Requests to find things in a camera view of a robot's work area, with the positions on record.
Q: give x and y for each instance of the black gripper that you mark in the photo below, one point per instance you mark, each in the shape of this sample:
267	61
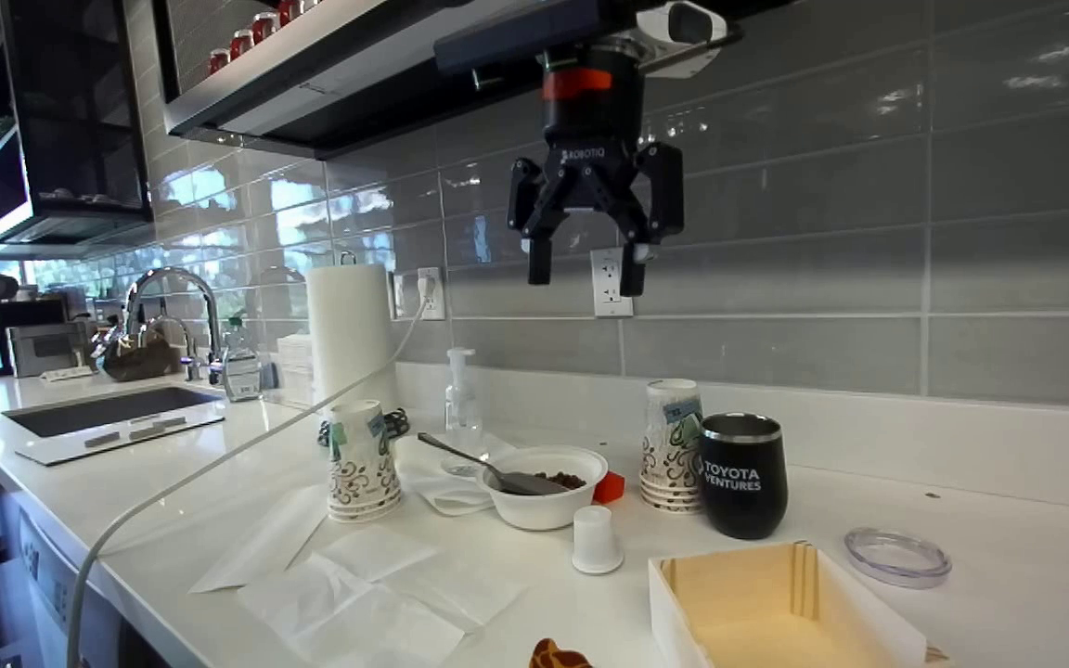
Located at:
597	123

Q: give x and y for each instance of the white napkin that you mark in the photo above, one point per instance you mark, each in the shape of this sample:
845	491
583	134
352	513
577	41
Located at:
363	606

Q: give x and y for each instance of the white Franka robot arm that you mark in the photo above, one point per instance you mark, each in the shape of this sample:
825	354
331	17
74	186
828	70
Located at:
685	25

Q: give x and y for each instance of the clear glass bottle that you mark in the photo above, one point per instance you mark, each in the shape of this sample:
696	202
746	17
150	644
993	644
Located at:
462	397

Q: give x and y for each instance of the black range hood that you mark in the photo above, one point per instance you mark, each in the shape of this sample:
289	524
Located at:
352	86

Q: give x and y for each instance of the white paper towel roll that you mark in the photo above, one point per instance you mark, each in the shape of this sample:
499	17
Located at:
352	337

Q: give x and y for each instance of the metal spoon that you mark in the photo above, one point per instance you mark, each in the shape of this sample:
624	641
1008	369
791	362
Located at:
462	456

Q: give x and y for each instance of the red bottle cap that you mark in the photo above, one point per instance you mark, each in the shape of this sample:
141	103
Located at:
611	488

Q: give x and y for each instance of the white bowl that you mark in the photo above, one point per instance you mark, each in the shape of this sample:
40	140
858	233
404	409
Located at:
541	505

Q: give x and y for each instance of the black tumbler with white lettering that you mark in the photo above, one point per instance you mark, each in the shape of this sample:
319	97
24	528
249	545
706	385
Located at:
746	484

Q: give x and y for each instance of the small white plastic cup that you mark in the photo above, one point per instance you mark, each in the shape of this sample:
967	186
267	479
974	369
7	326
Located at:
597	545

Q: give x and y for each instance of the paper cup with green print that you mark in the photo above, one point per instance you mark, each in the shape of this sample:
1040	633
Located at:
363	468

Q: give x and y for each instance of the chrome curved faucet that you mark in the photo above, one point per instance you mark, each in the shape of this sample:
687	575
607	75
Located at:
209	303

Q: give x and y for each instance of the clear plastic lid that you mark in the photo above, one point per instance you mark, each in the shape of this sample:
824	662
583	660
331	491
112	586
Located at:
863	564

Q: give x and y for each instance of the brown snack piece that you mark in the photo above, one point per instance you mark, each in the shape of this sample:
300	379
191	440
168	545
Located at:
559	656

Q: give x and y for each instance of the wooden box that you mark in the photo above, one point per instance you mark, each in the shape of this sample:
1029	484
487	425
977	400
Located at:
780	618

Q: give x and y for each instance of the kitchen sink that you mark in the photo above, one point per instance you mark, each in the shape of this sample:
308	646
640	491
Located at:
103	409

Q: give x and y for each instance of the white wall outlet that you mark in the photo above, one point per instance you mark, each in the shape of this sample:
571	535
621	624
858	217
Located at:
611	285

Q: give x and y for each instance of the black glass wall cabinet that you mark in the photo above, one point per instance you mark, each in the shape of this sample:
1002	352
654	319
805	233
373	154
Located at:
65	112

